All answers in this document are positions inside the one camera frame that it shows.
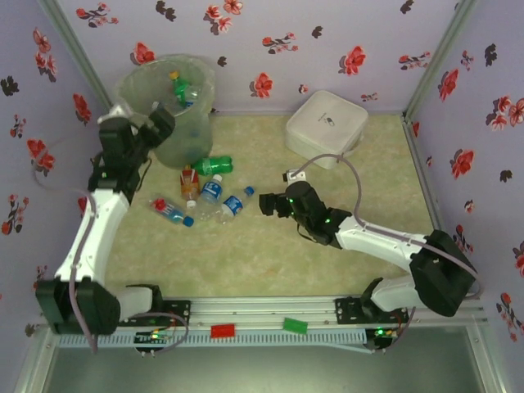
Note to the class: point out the aluminium table side rail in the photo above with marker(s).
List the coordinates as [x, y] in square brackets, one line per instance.
[421, 163]

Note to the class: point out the green plastic tag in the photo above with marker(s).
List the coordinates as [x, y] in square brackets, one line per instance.
[295, 325]

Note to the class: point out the grey metal shelf panel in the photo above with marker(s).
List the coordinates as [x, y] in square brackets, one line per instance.
[262, 368]

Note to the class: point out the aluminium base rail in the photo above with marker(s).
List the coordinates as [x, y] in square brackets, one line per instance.
[262, 311]

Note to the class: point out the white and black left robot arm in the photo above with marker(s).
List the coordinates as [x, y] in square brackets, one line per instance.
[96, 229]

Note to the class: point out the crushed clear plastic bottle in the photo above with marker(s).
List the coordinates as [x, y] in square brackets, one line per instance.
[206, 213]

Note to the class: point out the blue label bottle white cap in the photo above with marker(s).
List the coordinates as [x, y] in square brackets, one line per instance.
[210, 190]

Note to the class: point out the translucent grey waste bin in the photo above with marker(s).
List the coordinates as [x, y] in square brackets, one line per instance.
[188, 143]

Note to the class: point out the red plastic tag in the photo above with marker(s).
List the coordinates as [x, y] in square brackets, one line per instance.
[223, 331]

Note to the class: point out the crushed green soda bottle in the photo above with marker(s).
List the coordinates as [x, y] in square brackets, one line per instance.
[213, 165]

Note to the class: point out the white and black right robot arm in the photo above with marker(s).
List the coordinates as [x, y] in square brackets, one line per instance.
[376, 241]

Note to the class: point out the white lidded plastic box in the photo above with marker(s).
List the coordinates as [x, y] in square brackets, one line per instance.
[327, 123]

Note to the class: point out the aluminium frame leg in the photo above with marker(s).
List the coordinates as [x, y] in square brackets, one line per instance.
[34, 360]
[487, 360]

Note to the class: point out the aluminium frame post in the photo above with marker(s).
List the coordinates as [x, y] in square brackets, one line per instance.
[77, 53]
[441, 53]

